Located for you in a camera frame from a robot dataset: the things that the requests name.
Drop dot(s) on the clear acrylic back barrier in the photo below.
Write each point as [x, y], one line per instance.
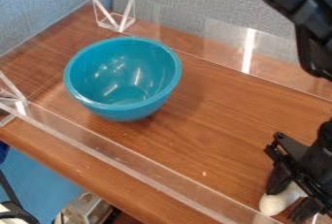
[242, 48]

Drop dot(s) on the clear acrylic barrier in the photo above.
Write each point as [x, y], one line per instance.
[242, 48]
[159, 195]

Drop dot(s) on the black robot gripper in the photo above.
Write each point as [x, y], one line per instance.
[305, 164]

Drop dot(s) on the clear acrylic front barrier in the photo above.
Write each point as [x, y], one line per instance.
[159, 195]

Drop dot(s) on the white toy mushroom brown cap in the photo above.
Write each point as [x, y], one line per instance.
[274, 204]

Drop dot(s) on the white power strip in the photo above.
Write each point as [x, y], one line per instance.
[88, 209]

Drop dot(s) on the clear acrylic corner bracket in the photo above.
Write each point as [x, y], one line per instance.
[112, 20]

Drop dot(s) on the clear acrylic left bracket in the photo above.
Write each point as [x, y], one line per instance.
[11, 98]

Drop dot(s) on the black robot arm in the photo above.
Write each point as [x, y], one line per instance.
[311, 16]

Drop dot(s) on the blue plastic bowl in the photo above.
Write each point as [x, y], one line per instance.
[124, 77]

